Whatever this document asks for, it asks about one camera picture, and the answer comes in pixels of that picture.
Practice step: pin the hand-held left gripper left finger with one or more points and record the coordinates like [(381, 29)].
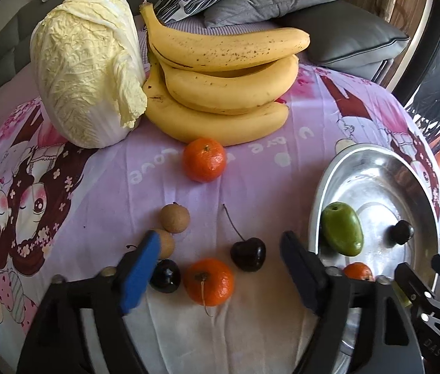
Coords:
[(138, 276)]

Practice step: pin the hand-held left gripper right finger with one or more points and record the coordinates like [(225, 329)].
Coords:
[(301, 276)]

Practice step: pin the dark red cherry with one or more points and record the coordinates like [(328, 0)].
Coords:
[(165, 276), (248, 255), (401, 232)]

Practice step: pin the brown longan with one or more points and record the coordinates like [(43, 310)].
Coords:
[(174, 218), (166, 245)]

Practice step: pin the green mango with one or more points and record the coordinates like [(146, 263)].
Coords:
[(341, 229)]

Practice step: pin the orange tangerine with stem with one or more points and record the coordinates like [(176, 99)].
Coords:
[(212, 284)]

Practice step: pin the stainless steel basin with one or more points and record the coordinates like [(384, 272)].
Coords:
[(375, 187)]

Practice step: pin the printed cartoon blanket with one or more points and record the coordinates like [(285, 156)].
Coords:
[(263, 171)]

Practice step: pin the black metal rack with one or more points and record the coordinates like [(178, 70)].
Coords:
[(438, 85)]

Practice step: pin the napa cabbage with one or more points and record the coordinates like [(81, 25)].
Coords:
[(83, 66)]

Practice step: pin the dark grey leather cushion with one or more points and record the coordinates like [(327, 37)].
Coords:
[(352, 39)]

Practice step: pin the grey fabric pillow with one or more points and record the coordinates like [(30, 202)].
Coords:
[(282, 0)]

